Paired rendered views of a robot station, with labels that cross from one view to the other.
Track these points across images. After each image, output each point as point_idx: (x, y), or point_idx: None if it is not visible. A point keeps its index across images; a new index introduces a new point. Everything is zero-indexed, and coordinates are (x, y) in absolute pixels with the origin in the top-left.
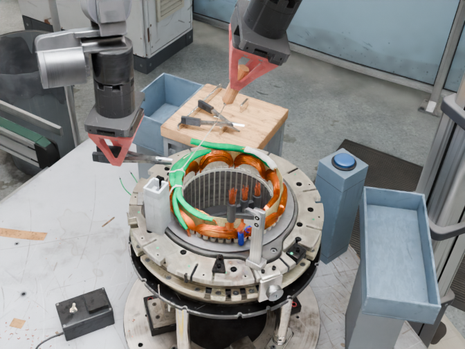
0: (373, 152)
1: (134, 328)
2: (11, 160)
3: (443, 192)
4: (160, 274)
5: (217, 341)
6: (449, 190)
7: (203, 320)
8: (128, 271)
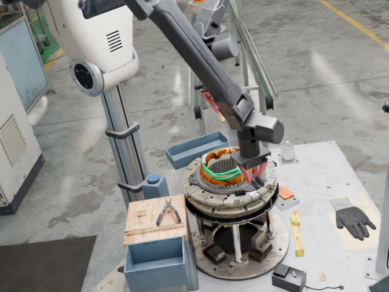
0: None
1: (275, 256)
2: None
3: (144, 161)
4: (275, 179)
5: (249, 234)
6: (145, 157)
7: (245, 244)
8: (246, 290)
